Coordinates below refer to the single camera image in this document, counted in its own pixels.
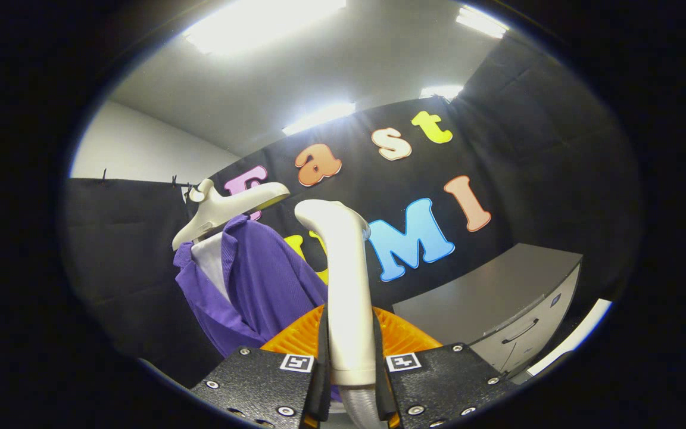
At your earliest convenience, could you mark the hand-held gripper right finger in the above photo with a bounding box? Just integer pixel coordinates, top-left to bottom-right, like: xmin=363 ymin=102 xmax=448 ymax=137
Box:
xmin=372 ymin=306 xmax=519 ymax=429

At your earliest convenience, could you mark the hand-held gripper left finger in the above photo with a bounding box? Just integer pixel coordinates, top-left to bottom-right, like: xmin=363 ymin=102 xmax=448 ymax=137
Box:
xmin=190 ymin=304 xmax=330 ymax=429

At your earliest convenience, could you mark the clear garment steamer hose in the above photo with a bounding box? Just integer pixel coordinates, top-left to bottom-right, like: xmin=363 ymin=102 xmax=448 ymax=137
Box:
xmin=340 ymin=384 xmax=386 ymax=429

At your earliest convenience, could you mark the purple corduroy jacket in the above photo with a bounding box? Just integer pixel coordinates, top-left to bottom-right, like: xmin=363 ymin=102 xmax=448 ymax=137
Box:
xmin=173 ymin=214 xmax=344 ymax=401

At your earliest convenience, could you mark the white garment steamer head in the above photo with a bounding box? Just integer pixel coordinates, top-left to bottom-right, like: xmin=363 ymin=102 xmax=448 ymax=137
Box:
xmin=294 ymin=200 xmax=378 ymax=387

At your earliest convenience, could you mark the white clothes hanger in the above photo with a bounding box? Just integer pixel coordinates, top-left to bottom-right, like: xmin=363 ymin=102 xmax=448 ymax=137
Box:
xmin=171 ymin=179 xmax=291 ymax=251

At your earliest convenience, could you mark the grey cabinet with dark top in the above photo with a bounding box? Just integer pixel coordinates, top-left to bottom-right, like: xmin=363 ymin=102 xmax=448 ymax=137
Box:
xmin=392 ymin=243 xmax=583 ymax=377

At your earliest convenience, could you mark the white paper sheet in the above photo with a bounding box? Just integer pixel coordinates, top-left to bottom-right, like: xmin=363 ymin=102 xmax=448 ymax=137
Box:
xmin=525 ymin=298 xmax=613 ymax=377

